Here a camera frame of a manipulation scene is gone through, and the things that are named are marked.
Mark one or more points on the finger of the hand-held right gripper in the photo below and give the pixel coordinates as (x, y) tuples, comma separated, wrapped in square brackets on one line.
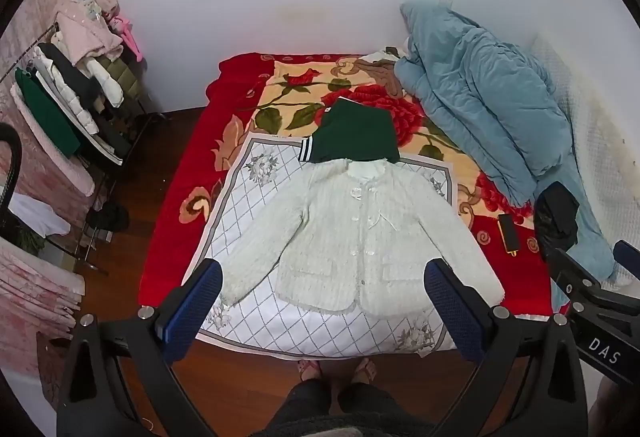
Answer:
[(570, 269), (629, 257)]

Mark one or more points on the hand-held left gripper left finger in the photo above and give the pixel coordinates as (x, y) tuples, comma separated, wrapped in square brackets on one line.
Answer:
[(192, 312)]

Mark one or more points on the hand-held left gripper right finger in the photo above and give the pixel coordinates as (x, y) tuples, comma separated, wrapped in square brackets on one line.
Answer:
[(455, 312)]

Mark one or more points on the white knit cardigan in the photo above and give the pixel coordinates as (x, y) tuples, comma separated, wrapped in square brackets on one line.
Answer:
[(360, 237)]

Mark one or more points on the person's right forearm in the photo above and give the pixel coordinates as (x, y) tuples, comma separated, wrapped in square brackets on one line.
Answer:
[(615, 412)]

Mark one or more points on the rack of hanging clothes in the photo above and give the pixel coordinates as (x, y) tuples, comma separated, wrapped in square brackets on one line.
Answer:
[(75, 82)]

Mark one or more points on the black crumpled bag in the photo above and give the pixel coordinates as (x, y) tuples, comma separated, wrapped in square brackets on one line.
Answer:
[(556, 214)]

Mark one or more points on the black power bank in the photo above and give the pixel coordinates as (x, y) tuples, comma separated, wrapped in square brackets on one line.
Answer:
[(509, 233)]

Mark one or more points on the red floral blanket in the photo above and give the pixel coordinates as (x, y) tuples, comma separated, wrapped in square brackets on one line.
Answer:
[(175, 227)]

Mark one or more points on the white textured bedsheet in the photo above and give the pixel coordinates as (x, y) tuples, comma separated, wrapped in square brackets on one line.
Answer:
[(600, 137)]

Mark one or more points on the dark bundle on floor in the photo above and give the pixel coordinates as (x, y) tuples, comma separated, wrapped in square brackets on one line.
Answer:
[(107, 218)]

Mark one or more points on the white grid-pattern floral mat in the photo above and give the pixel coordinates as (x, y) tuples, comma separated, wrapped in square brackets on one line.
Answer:
[(260, 182)]

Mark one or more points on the person's legs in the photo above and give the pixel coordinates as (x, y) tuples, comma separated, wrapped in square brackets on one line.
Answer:
[(330, 402)]

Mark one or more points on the pink patterned curtain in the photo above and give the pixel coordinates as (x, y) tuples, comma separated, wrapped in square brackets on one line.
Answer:
[(35, 287)]

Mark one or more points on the white cloth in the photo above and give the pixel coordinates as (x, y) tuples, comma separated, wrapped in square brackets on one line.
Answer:
[(37, 217)]

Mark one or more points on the blue quilt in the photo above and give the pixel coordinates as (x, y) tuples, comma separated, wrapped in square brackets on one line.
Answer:
[(480, 102)]

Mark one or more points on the green garment with striped cuff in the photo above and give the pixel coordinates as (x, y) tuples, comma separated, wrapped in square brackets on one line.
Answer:
[(357, 134)]

